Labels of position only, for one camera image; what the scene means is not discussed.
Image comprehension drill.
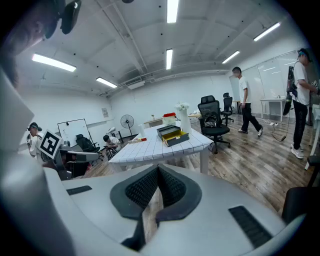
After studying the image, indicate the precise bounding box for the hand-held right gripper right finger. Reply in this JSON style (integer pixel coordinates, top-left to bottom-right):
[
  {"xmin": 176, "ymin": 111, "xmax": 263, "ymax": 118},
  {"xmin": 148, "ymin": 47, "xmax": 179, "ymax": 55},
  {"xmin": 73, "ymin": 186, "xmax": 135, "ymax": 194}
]
[{"xmin": 155, "ymin": 165, "xmax": 202, "ymax": 224}]

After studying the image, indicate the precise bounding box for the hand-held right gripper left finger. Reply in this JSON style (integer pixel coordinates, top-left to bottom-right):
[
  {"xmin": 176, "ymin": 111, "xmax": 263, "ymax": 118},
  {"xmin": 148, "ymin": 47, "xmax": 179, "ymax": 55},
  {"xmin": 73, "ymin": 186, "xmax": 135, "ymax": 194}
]
[{"xmin": 110, "ymin": 165, "xmax": 159, "ymax": 252}]

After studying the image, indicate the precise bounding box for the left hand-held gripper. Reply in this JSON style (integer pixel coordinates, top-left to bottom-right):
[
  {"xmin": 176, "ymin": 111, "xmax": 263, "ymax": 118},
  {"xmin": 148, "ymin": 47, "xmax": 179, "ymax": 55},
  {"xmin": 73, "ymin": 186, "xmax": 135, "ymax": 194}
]
[{"xmin": 37, "ymin": 129, "xmax": 100, "ymax": 181}]

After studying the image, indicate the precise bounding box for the yellow transparent plastic box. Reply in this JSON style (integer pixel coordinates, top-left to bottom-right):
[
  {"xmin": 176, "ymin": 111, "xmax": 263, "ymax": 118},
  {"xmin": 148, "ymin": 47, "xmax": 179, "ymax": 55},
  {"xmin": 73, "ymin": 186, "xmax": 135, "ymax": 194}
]
[{"xmin": 162, "ymin": 130, "xmax": 190, "ymax": 148}]

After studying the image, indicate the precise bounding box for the black plastic tray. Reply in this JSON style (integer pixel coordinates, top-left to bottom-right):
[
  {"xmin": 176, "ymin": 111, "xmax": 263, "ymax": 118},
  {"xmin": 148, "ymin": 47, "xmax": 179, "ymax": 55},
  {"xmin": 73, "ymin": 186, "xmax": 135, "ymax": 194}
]
[{"xmin": 156, "ymin": 124, "xmax": 182, "ymax": 141}]

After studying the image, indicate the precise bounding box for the white whiteboard on stand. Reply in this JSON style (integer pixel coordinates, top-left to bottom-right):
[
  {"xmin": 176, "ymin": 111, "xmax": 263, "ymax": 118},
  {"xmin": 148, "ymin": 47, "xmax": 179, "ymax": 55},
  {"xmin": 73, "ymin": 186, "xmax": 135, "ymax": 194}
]
[{"xmin": 57, "ymin": 118, "xmax": 94, "ymax": 148}]

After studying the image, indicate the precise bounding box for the table with white grid cloth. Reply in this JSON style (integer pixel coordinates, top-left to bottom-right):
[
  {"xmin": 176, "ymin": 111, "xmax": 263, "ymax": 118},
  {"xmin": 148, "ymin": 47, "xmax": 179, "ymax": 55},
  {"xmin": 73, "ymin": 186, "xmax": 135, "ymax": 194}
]
[{"xmin": 108, "ymin": 119, "xmax": 215, "ymax": 175}]

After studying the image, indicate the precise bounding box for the white ribbed vase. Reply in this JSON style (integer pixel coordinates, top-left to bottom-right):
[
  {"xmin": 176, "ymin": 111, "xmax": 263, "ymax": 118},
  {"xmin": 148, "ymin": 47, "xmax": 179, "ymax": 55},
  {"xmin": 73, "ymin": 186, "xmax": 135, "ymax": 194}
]
[{"xmin": 178, "ymin": 109, "xmax": 193, "ymax": 135}]

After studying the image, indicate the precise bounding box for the black standing fan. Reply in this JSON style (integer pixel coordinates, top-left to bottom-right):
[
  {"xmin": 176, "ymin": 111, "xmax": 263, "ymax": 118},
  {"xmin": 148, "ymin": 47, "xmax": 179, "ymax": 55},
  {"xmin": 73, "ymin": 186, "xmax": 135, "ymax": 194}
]
[{"xmin": 120, "ymin": 114, "xmax": 135, "ymax": 138}]

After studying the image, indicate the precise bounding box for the translucent jar with red lid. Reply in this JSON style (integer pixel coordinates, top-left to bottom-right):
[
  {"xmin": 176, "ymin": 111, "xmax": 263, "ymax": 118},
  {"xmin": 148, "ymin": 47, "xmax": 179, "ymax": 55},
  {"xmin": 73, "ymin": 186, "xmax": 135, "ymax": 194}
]
[{"xmin": 162, "ymin": 112, "xmax": 181, "ymax": 127}]

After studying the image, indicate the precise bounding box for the light wooden desk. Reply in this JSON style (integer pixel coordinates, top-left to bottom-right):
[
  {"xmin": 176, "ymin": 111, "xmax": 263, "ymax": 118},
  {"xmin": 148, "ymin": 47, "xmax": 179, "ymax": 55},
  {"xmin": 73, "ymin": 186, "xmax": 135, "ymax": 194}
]
[{"xmin": 143, "ymin": 116, "xmax": 165, "ymax": 129}]

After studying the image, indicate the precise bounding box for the black headset on chair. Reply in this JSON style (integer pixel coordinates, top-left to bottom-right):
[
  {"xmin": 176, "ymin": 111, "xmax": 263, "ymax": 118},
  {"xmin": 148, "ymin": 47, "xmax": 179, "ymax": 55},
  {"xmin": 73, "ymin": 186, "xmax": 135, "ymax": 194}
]
[{"xmin": 203, "ymin": 113, "xmax": 218, "ymax": 129}]

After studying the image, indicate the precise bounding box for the ceiling light bar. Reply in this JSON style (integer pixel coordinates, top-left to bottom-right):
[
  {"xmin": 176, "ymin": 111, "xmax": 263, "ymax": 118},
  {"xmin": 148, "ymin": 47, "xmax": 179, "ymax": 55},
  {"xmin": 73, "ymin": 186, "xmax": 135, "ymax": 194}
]
[
  {"xmin": 165, "ymin": 48, "xmax": 174, "ymax": 71},
  {"xmin": 221, "ymin": 50, "xmax": 241, "ymax": 65},
  {"xmin": 166, "ymin": 0, "xmax": 180, "ymax": 24},
  {"xmin": 31, "ymin": 53, "xmax": 77, "ymax": 73},
  {"xmin": 95, "ymin": 76, "xmax": 118, "ymax": 89},
  {"xmin": 253, "ymin": 21, "xmax": 281, "ymax": 42}
]

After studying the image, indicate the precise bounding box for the white flower bouquet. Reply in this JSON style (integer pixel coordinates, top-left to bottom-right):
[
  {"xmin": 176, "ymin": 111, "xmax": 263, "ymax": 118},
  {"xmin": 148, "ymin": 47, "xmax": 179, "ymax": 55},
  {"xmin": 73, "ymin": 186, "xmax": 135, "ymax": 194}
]
[{"xmin": 174, "ymin": 101, "xmax": 191, "ymax": 112}]

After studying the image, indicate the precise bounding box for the black office chair with headrest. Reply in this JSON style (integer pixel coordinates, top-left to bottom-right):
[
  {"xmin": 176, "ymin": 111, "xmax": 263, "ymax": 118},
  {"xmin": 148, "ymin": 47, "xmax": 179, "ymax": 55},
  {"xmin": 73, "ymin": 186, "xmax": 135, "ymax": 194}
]
[{"xmin": 197, "ymin": 95, "xmax": 231, "ymax": 155}]

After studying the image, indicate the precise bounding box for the white air conditioner unit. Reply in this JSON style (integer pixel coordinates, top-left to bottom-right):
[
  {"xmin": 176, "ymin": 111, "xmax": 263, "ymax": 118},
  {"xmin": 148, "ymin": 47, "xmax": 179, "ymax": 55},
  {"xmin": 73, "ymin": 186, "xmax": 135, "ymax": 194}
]
[{"xmin": 127, "ymin": 80, "xmax": 146, "ymax": 90}]

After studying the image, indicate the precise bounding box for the white presentation board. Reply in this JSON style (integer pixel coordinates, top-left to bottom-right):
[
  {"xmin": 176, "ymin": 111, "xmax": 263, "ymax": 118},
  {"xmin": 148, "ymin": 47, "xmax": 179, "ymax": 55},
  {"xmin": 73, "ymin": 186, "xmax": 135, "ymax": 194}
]
[{"xmin": 229, "ymin": 74, "xmax": 241, "ymax": 102}]

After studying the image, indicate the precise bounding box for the white desk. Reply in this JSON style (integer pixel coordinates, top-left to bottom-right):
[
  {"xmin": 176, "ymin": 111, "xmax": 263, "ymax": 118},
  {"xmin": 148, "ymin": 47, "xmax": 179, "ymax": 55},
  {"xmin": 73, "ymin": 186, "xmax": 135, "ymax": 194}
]
[{"xmin": 259, "ymin": 96, "xmax": 287, "ymax": 123}]

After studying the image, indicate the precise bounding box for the black floor cable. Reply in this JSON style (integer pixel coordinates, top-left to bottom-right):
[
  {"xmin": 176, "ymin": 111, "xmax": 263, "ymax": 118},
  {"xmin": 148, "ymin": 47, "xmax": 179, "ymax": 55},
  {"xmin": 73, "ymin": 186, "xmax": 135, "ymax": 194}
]
[{"xmin": 271, "ymin": 114, "xmax": 292, "ymax": 143}]

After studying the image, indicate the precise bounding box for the black head-mounted camera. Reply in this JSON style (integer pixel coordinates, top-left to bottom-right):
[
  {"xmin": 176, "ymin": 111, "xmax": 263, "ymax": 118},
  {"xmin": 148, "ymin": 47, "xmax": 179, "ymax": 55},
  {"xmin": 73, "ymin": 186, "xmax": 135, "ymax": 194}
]
[{"xmin": 44, "ymin": 0, "xmax": 82, "ymax": 40}]

